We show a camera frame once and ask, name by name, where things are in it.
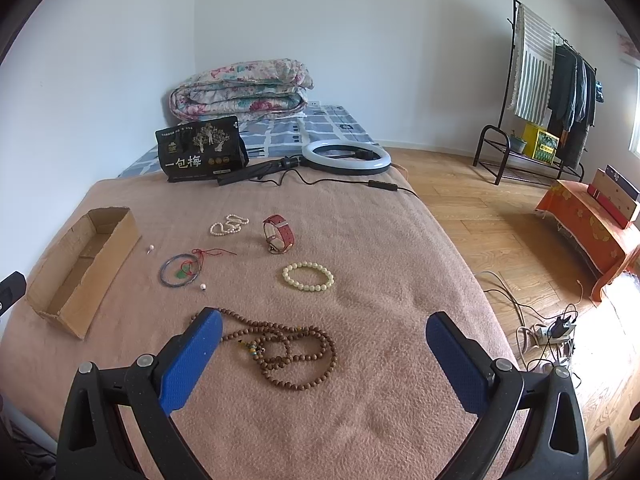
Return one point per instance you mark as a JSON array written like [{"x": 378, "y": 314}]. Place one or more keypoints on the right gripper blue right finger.
[{"x": 464, "y": 362}]

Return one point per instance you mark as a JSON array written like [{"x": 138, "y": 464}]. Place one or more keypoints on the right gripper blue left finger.
[{"x": 185, "y": 357}]

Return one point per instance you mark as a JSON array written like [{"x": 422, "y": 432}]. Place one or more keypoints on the blue bangle with red string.
[{"x": 181, "y": 270}]

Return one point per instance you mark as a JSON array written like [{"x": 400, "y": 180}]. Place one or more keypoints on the red strap wristwatch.
[{"x": 278, "y": 234}]

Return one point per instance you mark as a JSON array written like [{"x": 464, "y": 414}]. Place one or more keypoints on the open cardboard box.
[{"x": 77, "y": 271}]

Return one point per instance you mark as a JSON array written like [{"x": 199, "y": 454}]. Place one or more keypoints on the pink bed blanket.
[{"x": 367, "y": 266}]

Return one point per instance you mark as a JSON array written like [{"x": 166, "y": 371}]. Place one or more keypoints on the orange covered low table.
[{"x": 610, "y": 248}]

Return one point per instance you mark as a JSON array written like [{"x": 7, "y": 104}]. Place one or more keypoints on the black clothes rack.
[{"x": 493, "y": 148}]

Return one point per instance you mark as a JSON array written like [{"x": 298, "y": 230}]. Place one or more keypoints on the black folded tripod stand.
[{"x": 259, "y": 171}]

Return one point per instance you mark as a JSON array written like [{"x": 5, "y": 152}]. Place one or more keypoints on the stacked boxes on table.
[{"x": 618, "y": 197}]

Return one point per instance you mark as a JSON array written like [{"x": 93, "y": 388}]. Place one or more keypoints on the black plum snack bag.
[{"x": 197, "y": 151}]

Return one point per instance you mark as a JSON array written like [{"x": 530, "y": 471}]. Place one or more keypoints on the yellow green box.
[{"x": 539, "y": 144}]

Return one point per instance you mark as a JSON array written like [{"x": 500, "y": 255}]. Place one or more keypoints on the blue checked bed sheet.
[{"x": 268, "y": 137}]

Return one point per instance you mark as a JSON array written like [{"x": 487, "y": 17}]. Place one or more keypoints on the striped hanging cloth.
[{"x": 532, "y": 72}]

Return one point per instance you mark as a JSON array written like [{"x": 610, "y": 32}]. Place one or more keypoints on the dark hanging clothes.
[{"x": 572, "y": 103}]

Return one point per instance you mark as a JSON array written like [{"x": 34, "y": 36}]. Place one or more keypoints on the folded floral quilt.
[{"x": 246, "y": 90}]

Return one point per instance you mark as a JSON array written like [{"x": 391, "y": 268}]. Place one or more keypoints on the white power strip with cables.
[{"x": 542, "y": 340}]

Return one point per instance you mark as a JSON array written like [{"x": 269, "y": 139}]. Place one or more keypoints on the white ring light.
[{"x": 345, "y": 153}]

